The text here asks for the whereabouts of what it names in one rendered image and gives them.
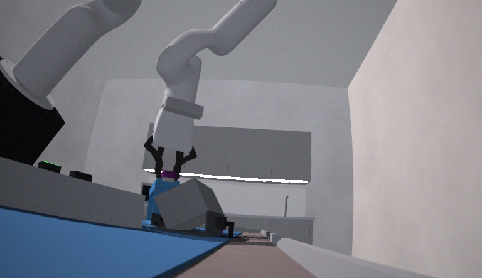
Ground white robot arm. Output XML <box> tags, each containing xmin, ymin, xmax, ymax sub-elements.
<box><xmin>0</xmin><ymin>0</ymin><xmax>277</xmax><ymax>120</ymax></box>

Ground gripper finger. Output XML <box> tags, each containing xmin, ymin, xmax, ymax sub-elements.
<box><xmin>144</xmin><ymin>135</ymin><xmax>164</xmax><ymax>178</ymax></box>
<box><xmin>173</xmin><ymin>147</ymin><xmax>197</xmax><ymax>181</ymax></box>

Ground blue flat mat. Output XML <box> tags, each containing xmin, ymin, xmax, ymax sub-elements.
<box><xmin>0</xmin><ymin>205</ymin><xmax>234</xmax><ymax>278</ymax></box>

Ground grey control panel with blue and green buttons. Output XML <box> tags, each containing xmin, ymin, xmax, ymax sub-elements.
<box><xmin>151</xmin><ymin>178</ymin><xmax>240</xmax><ymax>238</ymax></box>

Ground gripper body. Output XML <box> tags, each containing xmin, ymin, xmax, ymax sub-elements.
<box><xmin>151</xmin><ymin>108</ymin><xmax>194</xmax><ymax>155</ymax></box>

